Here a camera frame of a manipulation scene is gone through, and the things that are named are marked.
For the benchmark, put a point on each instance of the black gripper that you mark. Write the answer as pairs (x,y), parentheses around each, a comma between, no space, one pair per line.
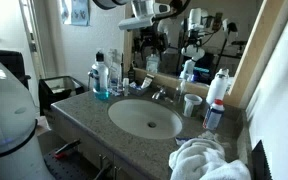
(150,36)

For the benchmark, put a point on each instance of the tall clear pump bottle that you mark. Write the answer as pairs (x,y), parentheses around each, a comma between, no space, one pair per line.
(114,71)

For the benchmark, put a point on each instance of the blue wall poster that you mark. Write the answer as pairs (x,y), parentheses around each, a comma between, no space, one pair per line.
(75,11)

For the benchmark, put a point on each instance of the black bottle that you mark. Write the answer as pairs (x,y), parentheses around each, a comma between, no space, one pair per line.
(131,74)

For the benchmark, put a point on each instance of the clear bottle by faucet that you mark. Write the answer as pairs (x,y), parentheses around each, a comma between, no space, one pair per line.
(180,93)

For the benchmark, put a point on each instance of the vanity cabinet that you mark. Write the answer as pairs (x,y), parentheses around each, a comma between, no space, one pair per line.
(84,143)

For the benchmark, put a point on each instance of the white round lid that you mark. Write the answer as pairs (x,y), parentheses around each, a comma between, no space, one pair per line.
(126,87)

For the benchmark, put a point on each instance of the white towel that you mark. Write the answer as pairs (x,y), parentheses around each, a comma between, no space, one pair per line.
(204,161)

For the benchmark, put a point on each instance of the wood framed wall mirror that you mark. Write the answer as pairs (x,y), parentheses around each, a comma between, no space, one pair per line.
(247,20)

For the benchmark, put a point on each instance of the black trash bin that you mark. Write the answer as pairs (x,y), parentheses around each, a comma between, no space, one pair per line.
(50,96)

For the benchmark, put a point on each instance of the white blue toothpaste tube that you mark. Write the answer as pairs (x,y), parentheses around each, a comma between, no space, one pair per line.
(147,81)

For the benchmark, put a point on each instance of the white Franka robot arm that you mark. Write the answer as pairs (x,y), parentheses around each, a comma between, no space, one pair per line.
(7,116)

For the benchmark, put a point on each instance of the blue toiletry tray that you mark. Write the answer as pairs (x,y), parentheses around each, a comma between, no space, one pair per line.
(137,90)

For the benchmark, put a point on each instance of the white oval sink basin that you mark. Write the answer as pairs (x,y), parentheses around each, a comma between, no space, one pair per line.
(140,116)

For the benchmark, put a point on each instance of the white door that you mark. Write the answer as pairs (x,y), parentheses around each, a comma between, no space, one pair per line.
(7,23)

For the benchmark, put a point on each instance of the chrome faucet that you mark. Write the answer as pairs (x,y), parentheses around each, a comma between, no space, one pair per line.
(159,93)

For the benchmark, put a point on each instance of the black jagged edge object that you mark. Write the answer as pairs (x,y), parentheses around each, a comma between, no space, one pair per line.
(260,165)

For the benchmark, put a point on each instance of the clear mouthwash bottle blue liquid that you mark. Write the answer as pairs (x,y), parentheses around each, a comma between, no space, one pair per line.
(100,83)

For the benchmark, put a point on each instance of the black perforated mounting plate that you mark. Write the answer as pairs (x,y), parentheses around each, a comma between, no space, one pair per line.
(64,168)

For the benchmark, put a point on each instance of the tall white spray bottle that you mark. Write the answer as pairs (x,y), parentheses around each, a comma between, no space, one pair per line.
(217,87)

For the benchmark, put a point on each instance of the blue packet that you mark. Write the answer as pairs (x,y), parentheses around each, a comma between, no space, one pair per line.
(183,140)

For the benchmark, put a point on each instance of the black chair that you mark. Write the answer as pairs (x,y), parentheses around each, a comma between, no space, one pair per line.
(10,63)

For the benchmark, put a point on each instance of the black mouthwash lid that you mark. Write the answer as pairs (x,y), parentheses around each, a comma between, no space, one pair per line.
(99,57)

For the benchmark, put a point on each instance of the white bottle red cap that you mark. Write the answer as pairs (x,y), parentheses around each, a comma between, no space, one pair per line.
(213,116)

